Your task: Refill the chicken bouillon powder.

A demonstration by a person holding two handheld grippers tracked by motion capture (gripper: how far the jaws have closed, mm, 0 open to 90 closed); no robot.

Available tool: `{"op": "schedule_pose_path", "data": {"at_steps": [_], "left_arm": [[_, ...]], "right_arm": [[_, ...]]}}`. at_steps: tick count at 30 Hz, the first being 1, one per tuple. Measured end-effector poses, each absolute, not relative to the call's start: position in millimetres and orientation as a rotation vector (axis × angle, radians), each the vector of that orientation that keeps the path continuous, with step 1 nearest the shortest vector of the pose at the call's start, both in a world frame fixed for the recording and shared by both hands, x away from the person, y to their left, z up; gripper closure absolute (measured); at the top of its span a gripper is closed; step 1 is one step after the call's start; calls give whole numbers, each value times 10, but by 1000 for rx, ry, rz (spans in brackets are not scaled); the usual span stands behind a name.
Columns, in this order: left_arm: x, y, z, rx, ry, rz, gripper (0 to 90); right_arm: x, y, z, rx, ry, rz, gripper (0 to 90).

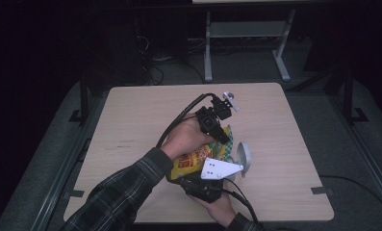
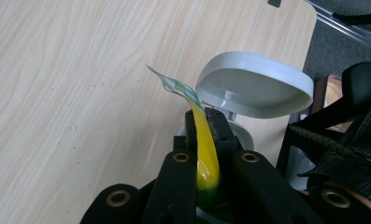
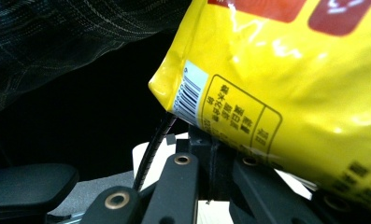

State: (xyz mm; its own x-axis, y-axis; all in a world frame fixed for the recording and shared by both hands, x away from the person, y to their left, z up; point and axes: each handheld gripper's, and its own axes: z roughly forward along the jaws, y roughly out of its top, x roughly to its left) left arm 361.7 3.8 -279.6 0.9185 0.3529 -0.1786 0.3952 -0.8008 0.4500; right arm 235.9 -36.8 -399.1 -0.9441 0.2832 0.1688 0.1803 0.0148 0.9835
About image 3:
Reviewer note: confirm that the yellow green checked snack bag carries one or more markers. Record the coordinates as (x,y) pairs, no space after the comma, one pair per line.
(298,93)

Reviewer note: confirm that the dark tape strip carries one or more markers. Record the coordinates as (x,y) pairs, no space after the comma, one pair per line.
(171,139)

